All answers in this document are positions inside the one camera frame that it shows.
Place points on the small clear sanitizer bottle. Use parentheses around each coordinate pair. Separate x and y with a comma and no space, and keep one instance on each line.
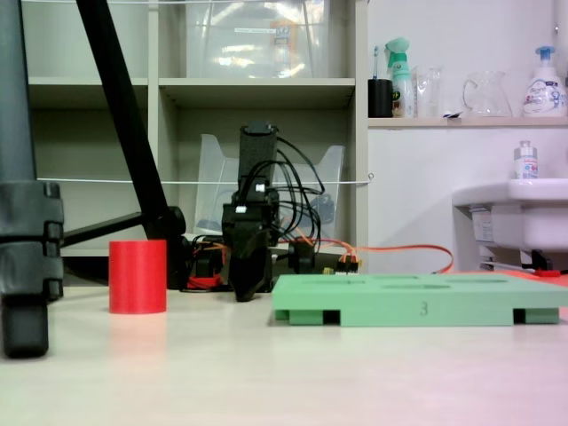
(526,164)

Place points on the red cylinder block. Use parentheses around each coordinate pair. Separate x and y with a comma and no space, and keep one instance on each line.
(138,277)

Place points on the green shape sorting board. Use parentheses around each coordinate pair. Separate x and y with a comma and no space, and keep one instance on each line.
(399,304)

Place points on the white sink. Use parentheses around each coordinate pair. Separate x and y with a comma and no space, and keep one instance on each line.
(523,213)

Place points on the beige shelf unit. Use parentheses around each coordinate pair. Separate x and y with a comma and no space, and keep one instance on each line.
(153,133)

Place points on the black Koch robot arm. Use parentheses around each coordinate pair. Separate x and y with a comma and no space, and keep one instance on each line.
(257,151)

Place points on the green spray bottle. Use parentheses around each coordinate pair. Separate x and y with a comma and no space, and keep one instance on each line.
(400,89)

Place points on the blue toothbrush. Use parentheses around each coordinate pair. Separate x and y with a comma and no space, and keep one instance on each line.
(376,60)

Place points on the clear plastic storage box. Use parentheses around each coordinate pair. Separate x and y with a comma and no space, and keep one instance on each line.
(248,40)

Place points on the red printed base clamp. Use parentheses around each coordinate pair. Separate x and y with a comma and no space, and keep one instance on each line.
(204,281)

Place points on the white foam soap bottle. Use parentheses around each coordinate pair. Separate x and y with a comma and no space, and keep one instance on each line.
(545,93)

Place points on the black tripod brace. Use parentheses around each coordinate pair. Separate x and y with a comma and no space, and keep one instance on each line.
(102,228)

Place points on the slim black tripod leg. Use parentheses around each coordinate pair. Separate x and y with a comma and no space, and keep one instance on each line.
(120,111)

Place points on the clear glass pitcher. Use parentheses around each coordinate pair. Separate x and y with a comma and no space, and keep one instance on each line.
(488,95)

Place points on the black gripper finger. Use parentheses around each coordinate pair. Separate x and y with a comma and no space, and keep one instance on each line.
(267,275)
(246,266)

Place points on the thick grey tripod leg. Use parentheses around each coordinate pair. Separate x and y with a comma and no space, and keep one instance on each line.
(18,133)

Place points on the clear magazine holder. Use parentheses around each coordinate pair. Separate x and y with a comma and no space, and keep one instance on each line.
(213,195)

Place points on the clear plastic container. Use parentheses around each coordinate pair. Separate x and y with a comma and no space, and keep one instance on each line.
(429,95)

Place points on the black cup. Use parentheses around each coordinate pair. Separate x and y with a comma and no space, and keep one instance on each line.
(380,100)

